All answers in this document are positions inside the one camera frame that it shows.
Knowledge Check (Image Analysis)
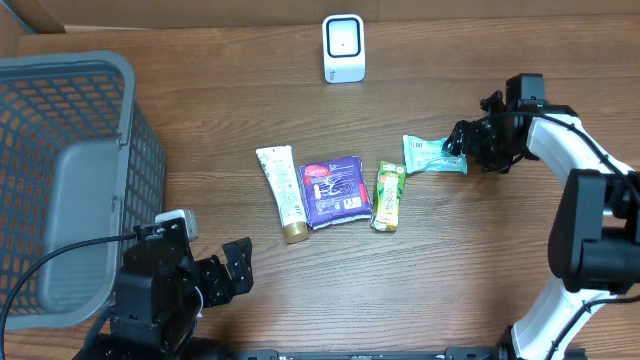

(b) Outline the green drink carton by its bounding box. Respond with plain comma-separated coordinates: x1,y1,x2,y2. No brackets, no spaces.
370,161,406,232

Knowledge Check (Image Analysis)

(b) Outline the white cosmetic tube gold cap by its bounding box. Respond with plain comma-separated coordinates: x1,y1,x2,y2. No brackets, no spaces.
256,145,309,244

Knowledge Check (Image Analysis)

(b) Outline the purple sanitary pad pack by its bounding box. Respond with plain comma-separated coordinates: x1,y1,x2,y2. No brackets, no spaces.
299,156,372,230

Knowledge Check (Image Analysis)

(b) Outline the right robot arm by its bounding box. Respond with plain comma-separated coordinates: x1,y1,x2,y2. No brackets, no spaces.
443,73,639,359

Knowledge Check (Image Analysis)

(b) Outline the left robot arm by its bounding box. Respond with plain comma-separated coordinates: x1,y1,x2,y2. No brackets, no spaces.
76,218,254,360

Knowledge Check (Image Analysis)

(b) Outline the grey plastic shopping basket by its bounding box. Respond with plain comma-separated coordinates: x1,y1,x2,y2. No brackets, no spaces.
1,51,166,330

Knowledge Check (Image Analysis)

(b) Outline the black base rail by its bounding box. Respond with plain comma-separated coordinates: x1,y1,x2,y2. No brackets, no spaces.
219,344,587,360

